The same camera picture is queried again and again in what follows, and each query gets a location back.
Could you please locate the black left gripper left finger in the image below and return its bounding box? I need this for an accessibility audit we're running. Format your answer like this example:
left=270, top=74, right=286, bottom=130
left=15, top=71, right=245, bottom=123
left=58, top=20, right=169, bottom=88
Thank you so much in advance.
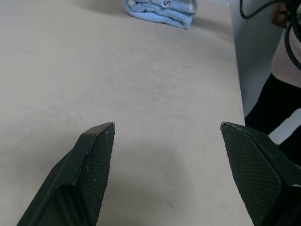
left=16, top=121, right=116, bottom=226

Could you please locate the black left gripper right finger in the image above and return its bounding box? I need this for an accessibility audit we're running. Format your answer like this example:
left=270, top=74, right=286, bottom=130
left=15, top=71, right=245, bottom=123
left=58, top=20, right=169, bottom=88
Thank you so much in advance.
left=220, top=121, right=301, bottom=226

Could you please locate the folded light blue towel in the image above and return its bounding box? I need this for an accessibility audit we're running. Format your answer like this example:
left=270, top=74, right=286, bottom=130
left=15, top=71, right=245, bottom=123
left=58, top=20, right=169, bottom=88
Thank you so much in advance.
left=123, top=0, right=197, bottom=30

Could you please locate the person in pink top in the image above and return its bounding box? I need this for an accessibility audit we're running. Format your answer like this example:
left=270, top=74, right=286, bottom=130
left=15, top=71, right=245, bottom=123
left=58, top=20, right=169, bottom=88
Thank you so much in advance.
left=244, top=0, right=301, bottom=165

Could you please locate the thick black cable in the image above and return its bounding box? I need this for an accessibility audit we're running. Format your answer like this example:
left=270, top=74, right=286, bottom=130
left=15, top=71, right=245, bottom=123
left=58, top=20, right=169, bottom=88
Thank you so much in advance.
left=283, top=0, right=301, bottom=71

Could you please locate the thin black cable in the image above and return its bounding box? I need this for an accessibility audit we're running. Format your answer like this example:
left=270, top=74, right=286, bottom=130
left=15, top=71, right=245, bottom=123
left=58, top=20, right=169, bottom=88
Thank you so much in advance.
left=238, top=0, right=280, bottom=19

